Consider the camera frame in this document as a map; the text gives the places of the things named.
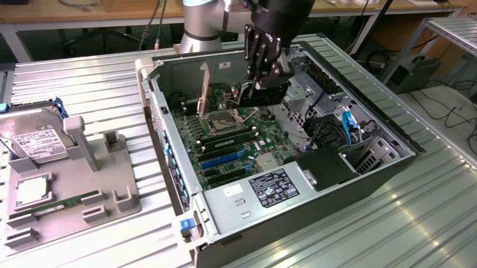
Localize black-labelled RAM stick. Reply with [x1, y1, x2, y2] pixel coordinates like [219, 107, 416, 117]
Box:
[203, 131, 259, 150]

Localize black plastic shroud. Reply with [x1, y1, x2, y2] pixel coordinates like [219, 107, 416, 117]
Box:
[283, 146, 362, 193]

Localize black expansion slot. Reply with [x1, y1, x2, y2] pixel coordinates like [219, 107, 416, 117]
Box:
[204, 167, 249, 186]

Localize grey plastic parts rack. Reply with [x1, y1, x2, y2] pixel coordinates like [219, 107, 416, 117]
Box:
[0, 116, 143, 250]

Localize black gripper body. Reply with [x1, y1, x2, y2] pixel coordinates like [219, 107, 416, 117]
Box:
[250, 0, 314, 50]

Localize blue data wire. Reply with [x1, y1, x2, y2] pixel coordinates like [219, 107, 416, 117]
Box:
[341, 111, 359, 147]

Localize green motherboard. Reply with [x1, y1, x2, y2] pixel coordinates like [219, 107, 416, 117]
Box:
[170, 93, 295, 191]

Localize graphics card with metal bracket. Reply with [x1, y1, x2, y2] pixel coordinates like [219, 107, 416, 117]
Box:
[196, 61, 290, 119]

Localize silver CPU chip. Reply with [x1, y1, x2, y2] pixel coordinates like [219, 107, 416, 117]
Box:
[16, 178, 49, 204]

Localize black coiled cable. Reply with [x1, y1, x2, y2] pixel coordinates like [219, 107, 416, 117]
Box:
[366, 51, 389, 70]

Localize blue expansion slot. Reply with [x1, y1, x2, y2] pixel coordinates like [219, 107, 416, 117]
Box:
[199, 152, 241, 170]

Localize CPU socket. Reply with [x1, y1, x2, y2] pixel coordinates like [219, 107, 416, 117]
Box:
[203, 110, 246, 136]

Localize hanging grey cable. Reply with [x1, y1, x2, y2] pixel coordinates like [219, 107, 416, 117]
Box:
[139, 0, 168, 50]

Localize black power wire bundle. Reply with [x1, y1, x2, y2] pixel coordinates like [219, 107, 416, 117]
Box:
[303, 116, 346, 150]

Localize silver hard disk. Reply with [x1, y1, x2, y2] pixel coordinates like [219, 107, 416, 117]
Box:
[0, 107, 72, 165]

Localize black floor cable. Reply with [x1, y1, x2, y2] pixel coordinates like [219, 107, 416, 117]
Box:
[409, 80, 477, 121]

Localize green RAM stick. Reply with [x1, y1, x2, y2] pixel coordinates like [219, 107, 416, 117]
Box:
[9, 194, 86, 220]

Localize grey cable on desk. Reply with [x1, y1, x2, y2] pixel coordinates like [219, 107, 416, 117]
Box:
[59, 0, 102, 12]

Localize blue case latch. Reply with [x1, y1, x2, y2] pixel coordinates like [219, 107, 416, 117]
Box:
[178, 219, 198, 233]

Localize blue disk carrier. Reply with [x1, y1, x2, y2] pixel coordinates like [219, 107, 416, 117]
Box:
[0, 96, 69, 119]

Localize metal socket cover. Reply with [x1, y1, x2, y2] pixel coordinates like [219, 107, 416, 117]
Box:
[230, 106, 258, 124]

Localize small silver heatsink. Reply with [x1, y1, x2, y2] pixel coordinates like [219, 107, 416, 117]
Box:
[255, 155, 279, 170]

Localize grey power supply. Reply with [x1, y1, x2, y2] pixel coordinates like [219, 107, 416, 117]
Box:
[203, 161, 319, 237]

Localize thin disk wire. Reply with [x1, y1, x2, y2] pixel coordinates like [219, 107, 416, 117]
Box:
[0, 136, 20, 160]

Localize open black PC case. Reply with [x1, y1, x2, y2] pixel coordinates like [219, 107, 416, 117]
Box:
[134, 33, 426, 268]

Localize metal slat side table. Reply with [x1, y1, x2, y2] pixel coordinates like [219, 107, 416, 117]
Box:
[383, 17, 477, 84]

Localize black box on floor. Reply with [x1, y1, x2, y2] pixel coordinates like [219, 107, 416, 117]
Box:
[385, 55, 442, 94]

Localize metal drive cage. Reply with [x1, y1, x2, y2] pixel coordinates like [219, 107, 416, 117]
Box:
[274, 75, 326, 147]

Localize wooden desk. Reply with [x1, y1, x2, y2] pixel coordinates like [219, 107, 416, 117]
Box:
[0, 0, 468, 64]

